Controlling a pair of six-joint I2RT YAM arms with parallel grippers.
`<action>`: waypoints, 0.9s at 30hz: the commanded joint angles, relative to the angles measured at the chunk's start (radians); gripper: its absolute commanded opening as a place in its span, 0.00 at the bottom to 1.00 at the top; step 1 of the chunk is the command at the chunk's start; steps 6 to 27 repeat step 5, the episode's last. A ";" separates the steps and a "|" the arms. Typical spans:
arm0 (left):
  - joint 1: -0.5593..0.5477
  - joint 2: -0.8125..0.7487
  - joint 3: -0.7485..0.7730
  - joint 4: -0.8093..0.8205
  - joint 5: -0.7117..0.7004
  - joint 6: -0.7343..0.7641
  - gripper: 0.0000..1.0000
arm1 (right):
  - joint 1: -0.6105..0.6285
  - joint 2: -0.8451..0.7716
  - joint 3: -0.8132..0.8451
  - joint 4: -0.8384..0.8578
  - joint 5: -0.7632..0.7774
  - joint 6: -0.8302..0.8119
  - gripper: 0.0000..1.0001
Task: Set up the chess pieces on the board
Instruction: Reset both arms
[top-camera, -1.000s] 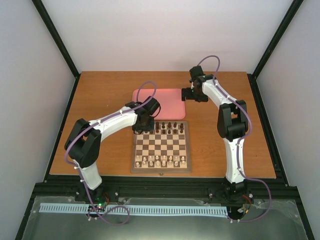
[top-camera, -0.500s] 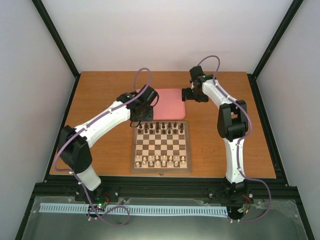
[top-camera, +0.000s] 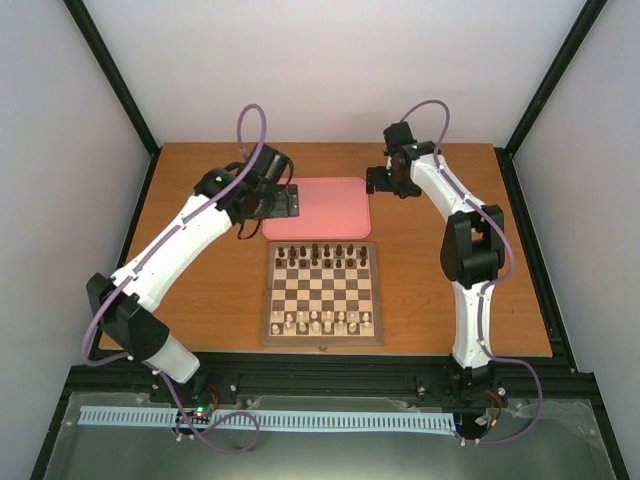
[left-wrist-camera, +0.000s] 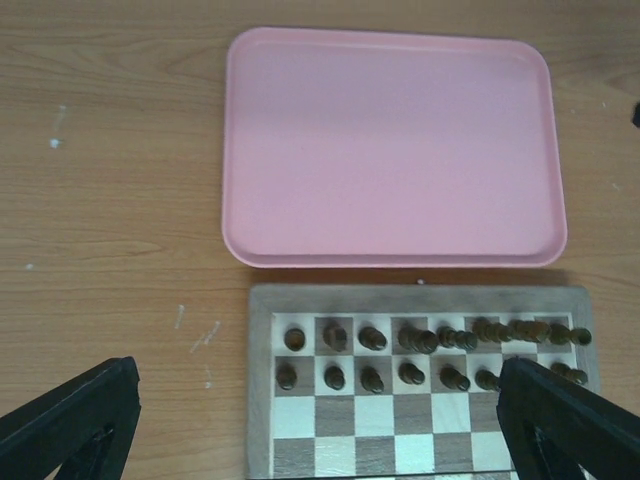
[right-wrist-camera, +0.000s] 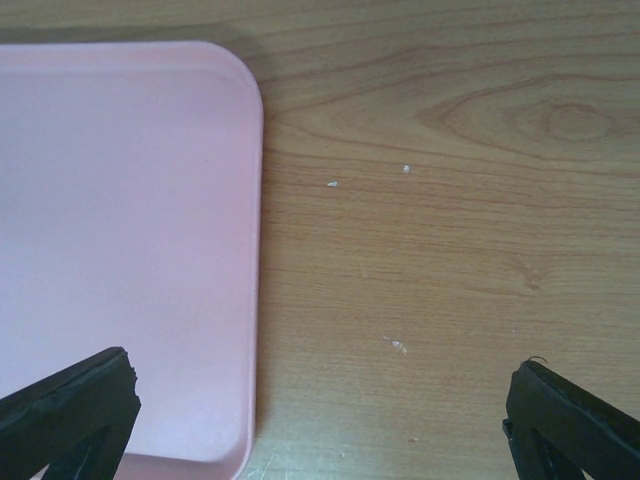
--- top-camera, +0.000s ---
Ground pink plastic tray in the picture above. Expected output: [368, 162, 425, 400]
[262, 177, 371, 241]

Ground light king chess piece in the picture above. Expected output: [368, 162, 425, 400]
[323, 311, 334, 334]

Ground black aluminium frame rail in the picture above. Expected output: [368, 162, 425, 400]
[59, 349, 599, 416]

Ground wooden chessboard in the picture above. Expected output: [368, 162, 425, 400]
[262, 241, 383, 349]

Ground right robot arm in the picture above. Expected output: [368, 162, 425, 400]
[366, 121, 505, 404]

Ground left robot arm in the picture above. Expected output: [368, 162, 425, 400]
[81, 144, 294, 403]

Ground light blue cable duct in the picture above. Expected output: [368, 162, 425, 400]
[77, 406, 456, 436]

